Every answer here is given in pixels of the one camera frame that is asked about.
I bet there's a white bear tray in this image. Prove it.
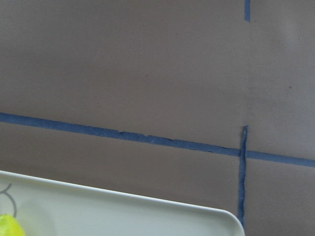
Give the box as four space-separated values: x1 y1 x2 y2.
0 171 245 236

